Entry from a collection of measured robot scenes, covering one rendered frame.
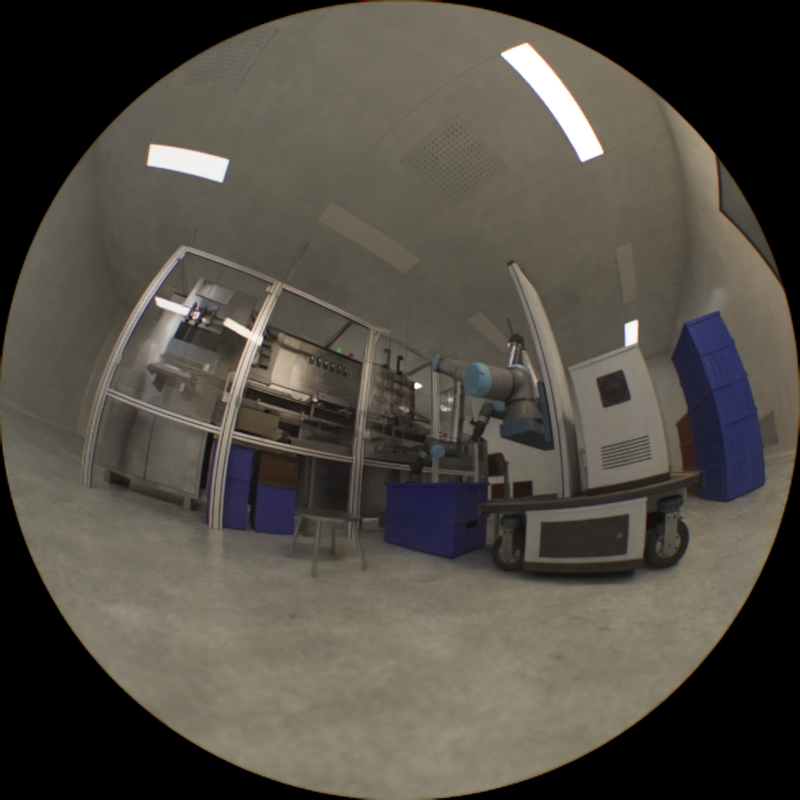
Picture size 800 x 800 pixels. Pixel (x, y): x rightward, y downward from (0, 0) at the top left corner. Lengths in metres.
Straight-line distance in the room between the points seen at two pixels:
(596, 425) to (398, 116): 2.38
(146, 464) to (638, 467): 2.51
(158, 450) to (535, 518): 2.12
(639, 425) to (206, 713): 1.24
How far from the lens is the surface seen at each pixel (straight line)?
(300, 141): 2.49
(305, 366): 2.36
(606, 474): 0.97
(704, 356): 2.12
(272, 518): 1.62
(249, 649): 0.60
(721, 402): 2.07
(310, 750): 0.44
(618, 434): 0.98
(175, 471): 1.86
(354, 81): 2.38
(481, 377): 0.98
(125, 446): 2.00
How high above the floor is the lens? 0.39
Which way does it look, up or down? 22 degrees up
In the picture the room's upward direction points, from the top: 3 degrees clockwise
